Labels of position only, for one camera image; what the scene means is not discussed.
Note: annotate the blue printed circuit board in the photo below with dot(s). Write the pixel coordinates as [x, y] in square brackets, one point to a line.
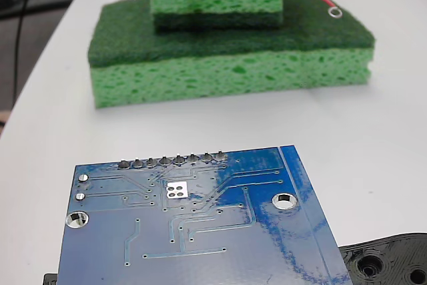
[200, 248]

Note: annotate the black plastic holder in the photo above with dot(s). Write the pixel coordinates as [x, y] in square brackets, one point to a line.
[383, 260]

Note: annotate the large green sponge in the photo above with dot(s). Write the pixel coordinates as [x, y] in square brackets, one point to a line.
[217, 78]

